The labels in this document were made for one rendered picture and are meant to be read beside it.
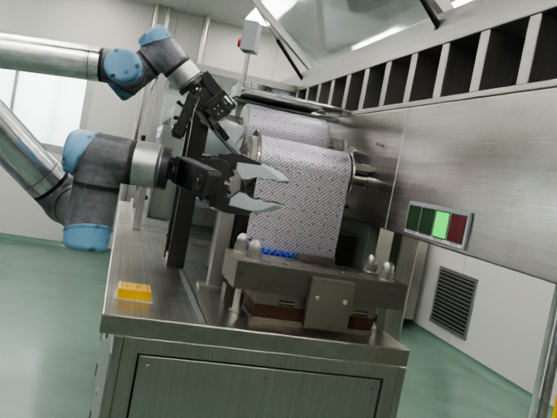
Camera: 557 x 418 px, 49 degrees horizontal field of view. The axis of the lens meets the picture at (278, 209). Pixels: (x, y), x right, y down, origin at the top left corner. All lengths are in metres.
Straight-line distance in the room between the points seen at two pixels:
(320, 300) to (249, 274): 0.17
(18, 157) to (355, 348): 0.77
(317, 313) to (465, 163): 0.44
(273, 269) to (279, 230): 0.22
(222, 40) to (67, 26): 1.67
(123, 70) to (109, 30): 5.76
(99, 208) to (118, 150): 0.10
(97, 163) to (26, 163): 0.15
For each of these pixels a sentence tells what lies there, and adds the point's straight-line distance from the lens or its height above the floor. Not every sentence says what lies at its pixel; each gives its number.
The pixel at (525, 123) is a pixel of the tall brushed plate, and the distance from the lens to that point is 1.10.
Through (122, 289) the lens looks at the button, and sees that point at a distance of 1.34.
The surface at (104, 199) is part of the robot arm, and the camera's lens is 1.01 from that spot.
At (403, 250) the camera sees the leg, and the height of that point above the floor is 1.08.
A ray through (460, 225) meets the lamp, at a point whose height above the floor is 1.19.
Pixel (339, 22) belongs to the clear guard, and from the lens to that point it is 2.01.
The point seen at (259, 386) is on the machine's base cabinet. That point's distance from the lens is 1.31.
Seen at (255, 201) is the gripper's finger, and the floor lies 1.17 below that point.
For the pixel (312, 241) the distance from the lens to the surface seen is 1.53.
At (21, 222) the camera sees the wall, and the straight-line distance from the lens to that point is 7.14.
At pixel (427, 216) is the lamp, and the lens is 1.30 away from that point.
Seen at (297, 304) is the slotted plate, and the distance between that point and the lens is 1.35.
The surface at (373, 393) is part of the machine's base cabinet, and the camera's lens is 1.40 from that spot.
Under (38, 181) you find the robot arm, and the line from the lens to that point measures 1.11.
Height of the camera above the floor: 1.22
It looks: 3 degrees down
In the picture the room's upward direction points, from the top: 11 degrees clockwise
